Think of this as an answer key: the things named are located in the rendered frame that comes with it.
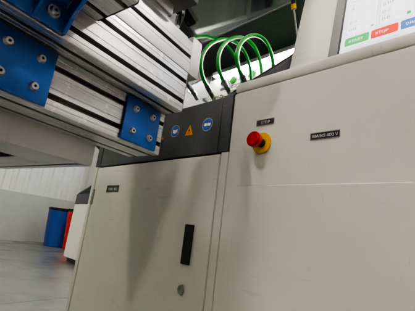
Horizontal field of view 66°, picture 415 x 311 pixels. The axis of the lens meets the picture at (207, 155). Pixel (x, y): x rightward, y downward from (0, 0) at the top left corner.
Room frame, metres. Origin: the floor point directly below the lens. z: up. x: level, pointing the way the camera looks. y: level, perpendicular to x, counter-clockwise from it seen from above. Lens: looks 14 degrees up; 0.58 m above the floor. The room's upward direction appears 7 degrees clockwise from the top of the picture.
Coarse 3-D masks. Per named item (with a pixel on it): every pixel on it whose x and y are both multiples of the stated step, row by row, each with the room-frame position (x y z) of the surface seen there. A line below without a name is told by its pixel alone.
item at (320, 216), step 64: (320, 0) 0.97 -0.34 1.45; (384, 64) 0.52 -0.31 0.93; (256, 128) 0.72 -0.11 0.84; (320, 128) 0.61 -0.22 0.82; (384, 128) 0.53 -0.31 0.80; (256, 192) 0.71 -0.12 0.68; (320, 192) 0.60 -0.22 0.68; (384, 192) 0.52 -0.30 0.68; (256, 256) 0.70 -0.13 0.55; (320, 256) 0.60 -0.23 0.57; (384, 256) 0.53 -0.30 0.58
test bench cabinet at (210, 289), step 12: (228, 156) 0.78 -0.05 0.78; (96, 168) 1.26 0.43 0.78; (216, 204) 0.79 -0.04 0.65; (216, 216) 0.79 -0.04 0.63; (84, 228) 1.26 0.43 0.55; (216, 228) 0.79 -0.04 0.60; (216, 240) 0.78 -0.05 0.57; (216, 252) 0.78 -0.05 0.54; (216, 264) 0.78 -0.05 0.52; (72, 276) 1.27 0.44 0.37; (72, 288) 1.25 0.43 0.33; (204, 300) 0.80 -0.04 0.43
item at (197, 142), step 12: (192, 108) 0.89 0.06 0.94; (204, 108) 0.85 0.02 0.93; (216, 108) 0.82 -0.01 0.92; (168, 120) 0.97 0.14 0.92; (180, 120) 0.92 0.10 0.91; (192, 120) 0.89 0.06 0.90; (216, 120) 0.82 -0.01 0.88; (168, 132) 0.96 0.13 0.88; (180, 132) 0.92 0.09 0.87; (204, 132) 0.84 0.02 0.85; (216, 132) 0.81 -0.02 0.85; (168, 144) 0.95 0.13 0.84; (180, 144) 0.91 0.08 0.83; (192, 144) 0.88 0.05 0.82; (204, 144) 0.84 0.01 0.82; (216, 144) 0.81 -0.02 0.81; (108, 156) 1.21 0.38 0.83; (120, 156) 1.14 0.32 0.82; (144, 156) 1.04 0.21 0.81; (156, 156) 0.99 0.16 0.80; (168, 156) 0.95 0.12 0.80; (180, 156) 0.91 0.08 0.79; (192, 156) 0.88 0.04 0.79
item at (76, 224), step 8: (80, 192) 4.81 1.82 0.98; (88, 192) 4.88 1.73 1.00; (80, 200) 4.66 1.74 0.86; (80, 208) 4.61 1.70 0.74; (72, 216) 4.79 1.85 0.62; (80, 216) 4.56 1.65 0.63; (72, 224) 4.74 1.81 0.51; (80, 224) 4.51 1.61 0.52; (72, 232) 4.69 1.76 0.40; (80, 232) 4.47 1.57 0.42; (72, 240) 4.64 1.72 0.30; (72, 248) 4.59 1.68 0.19; (72, 256) 4.54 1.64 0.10
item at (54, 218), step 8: (56, 208) 6.59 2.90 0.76; (48, 216) 6.69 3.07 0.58; (56, 216) 6.60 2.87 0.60; (64, 216) 6.64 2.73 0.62; (48, 224) 6.66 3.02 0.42; (56, 224) 6.62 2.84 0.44; (64, 224) 6.67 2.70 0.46; (48, 232) 6.65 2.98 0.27; (56, 232) 6.63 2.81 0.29; (64, 232) 6.70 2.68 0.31; (48, 240) 6.65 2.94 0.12; (56, 240) 6.65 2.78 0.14
